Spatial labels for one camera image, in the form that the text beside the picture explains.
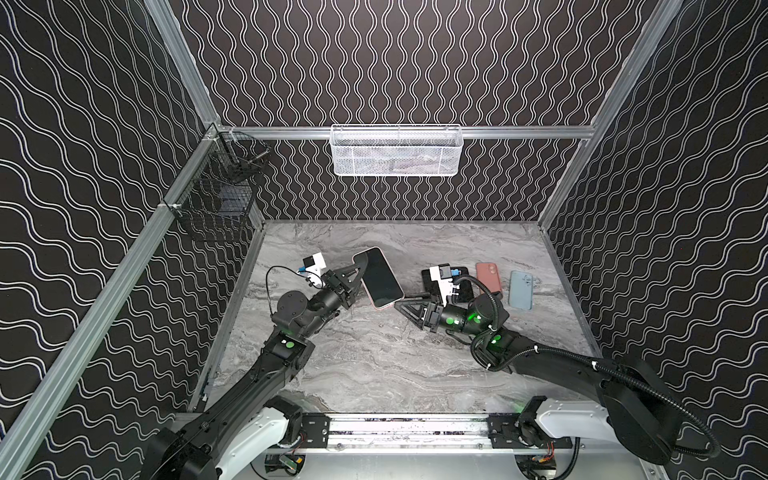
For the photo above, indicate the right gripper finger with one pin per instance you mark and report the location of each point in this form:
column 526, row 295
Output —
column 417, row 298
column 415, row 310

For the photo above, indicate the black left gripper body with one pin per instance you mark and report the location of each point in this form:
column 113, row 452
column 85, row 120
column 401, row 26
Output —
column 342, row 288

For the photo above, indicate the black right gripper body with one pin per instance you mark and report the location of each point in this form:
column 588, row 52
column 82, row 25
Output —
column 430, row 315

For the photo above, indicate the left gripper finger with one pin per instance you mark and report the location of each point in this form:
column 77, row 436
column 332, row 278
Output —
column 350, row 273
column 351, row 292

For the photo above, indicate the black phone pink case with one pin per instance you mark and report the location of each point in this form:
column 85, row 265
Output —
column 378, row 277

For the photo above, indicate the black smartphone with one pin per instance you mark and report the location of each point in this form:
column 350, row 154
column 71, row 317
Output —
column 463, row 290

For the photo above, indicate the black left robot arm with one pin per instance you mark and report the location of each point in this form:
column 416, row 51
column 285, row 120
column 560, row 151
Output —
column 251, row 417

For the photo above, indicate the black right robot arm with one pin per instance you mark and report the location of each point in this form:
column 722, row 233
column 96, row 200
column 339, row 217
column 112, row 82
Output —
column 635, row 408

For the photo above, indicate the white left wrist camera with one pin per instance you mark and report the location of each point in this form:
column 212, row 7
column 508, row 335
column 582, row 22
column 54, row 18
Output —
column 313, row 268

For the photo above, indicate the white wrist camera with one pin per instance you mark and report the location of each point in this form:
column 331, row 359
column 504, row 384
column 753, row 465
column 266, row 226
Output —
column 447, row 280
column 313, row 268

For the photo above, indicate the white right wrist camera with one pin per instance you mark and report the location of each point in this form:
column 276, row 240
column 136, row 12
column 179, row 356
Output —
column 447, row 280

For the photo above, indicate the aluminium front rail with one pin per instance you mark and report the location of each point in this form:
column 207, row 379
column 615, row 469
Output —
column 438, row 432

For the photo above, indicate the white wire basket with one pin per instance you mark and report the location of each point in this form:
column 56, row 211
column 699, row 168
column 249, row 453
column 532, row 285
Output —
column 389, row 150

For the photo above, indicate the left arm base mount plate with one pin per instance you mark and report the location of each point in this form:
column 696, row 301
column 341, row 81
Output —
column 272, row 429

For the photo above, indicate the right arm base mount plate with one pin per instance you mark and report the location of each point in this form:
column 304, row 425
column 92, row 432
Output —
column 508, row 431

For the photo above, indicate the black wire basket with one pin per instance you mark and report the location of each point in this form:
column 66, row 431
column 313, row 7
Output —
column 216, row 209

